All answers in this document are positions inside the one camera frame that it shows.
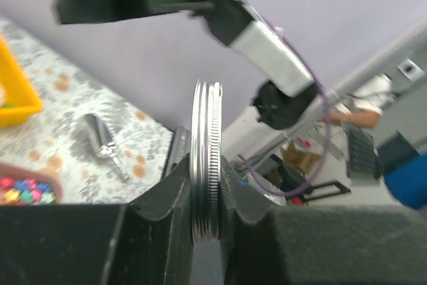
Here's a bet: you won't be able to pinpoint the yellow plastic bin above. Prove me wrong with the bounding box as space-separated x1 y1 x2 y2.
1 36 43 127

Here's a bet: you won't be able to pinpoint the silver jar lid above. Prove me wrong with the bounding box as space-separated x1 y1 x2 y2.
189 81 222 243

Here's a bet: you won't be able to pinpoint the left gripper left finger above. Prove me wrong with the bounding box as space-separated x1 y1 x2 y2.
1 158 193 284

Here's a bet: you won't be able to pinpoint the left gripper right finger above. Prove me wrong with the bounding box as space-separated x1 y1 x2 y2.
220 160 426 284

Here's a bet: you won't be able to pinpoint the metal scoop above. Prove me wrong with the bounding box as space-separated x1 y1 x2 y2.
83 113 130 182

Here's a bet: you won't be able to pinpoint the pink tray colourful candies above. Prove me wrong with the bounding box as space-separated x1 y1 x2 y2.
1 162 63 206

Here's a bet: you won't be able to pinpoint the person in white shirt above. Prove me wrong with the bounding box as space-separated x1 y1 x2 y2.
320 73 392 129

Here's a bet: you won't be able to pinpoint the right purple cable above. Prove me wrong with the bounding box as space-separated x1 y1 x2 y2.
237 14 333 198

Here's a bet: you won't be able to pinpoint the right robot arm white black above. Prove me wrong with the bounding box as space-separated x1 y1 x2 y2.
55 0 321 130

